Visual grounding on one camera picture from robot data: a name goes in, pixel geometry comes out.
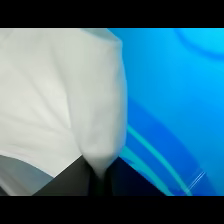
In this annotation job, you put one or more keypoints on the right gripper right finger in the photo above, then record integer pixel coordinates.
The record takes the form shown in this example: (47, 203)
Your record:
(133, 183)

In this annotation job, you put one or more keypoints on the white shirt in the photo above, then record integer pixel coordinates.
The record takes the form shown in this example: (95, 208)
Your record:
(50, 100)

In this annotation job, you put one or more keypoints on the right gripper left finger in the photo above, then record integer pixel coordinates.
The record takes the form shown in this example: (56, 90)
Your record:
(71, 181)

